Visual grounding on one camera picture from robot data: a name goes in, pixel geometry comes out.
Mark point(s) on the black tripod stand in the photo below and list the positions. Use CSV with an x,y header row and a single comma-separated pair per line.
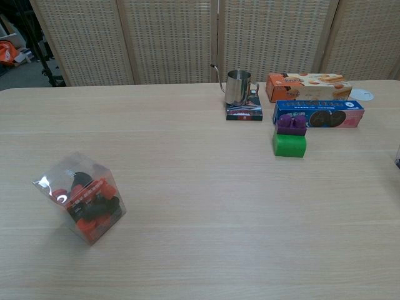
x,y
47,67

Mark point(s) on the wooden rattan folding screen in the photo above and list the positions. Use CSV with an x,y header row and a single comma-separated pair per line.
x,y
172,40

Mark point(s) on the clear plastic box of caps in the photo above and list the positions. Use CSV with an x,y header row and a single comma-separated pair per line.
x,y
84,203

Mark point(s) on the dark patterned flat box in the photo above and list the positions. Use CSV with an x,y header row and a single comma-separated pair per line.
x,y
245,112

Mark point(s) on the blue and pink cookie box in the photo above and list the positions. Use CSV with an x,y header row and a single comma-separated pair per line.
x,y
328,117

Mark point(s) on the green toy block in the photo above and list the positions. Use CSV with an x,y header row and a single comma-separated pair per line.
x,y
289,145

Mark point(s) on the purple toy block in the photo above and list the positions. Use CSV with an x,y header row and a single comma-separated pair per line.
x,y
290,128

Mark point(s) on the clear container with dark contents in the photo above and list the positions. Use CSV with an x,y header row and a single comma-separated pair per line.
x,y
397,159

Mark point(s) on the orange biscuit box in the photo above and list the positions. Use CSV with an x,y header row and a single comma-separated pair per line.
x,y
307,89

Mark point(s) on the stainless steel gooseneck pitcher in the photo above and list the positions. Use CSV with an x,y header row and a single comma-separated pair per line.
x,y
237,89

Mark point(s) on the white round lid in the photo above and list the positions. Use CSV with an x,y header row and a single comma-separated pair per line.
x,y
362,94

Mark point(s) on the orange bag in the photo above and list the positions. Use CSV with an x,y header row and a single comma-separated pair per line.
x,y
7,53

